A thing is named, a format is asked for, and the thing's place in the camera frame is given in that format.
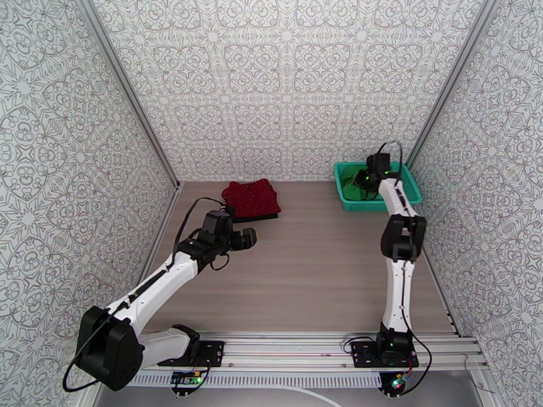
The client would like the aluminium corner post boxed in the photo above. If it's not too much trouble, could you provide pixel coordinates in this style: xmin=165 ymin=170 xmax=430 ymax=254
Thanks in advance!
xmin=405 ymin=0 xmax=500 ymax=167
xmin=73 ymin=0 xmax=184 ymax=191

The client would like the green cloth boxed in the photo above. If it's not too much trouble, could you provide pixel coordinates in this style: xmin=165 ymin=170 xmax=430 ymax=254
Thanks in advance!
xmin=340 ymin=163 xmax=387 ymax=202

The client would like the thin loose wire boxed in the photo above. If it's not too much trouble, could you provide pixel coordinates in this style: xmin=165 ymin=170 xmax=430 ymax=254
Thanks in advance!
xmin=463 ymin=353 xmax=496 ymax=395

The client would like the teal plastic basket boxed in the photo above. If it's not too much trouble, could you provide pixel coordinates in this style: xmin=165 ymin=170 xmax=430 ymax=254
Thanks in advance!
xmin=333 ymin=161 xmax=424 ymax=212

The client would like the aluminium table edge strip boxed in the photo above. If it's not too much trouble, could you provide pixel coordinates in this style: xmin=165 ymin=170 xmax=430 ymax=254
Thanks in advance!
xmin=406 ymin=210 xmax=462 ymax=338
xmin=142 ymin=182 xmax=184 ymax=284

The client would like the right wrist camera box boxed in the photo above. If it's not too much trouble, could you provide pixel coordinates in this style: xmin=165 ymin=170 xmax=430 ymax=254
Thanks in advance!
xmin=366 ymin=153 xmax=393 ymax=172

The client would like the white slotted cable duct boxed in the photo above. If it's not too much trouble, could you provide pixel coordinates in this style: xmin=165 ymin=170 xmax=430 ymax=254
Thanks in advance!
xmin=101 ymin=372 xmax=383 ymax=388

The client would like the black base cable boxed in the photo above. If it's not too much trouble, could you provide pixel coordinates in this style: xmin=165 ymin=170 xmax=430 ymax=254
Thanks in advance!
xmin=400 ymin=308 xmax=433 ymax=397

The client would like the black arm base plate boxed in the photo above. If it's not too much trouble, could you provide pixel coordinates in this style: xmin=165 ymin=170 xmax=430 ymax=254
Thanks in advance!
xmin=350 ymin=340 xmax=420 ymax=369
xmin=157 ymin=340 xmax=226 ymax=368

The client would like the white curved cable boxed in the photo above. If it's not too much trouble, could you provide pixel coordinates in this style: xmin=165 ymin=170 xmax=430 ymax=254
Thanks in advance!
xmin=254 ymin=384 xmax=342 ymax=407

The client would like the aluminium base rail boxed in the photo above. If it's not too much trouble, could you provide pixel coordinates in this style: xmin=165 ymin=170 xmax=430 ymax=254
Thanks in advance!
xmin=88 ymin=331 xmax=489 ymax=374

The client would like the small circuit board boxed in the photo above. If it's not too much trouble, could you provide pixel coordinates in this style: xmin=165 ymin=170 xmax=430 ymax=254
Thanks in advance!
xmin=170 ymin=370 xmax=203 ymax=389
xmin=386 ymin=372 xmax=411 ymax=395

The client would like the black cloth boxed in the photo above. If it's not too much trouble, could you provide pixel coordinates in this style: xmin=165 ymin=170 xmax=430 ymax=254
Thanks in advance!
xmin=231 ymin=212 xmax=279 ymax=222

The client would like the red dotted cloth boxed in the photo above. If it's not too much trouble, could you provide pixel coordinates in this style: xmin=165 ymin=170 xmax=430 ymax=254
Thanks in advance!
xmin=221 ymin=178 xmax=282 ymax=219

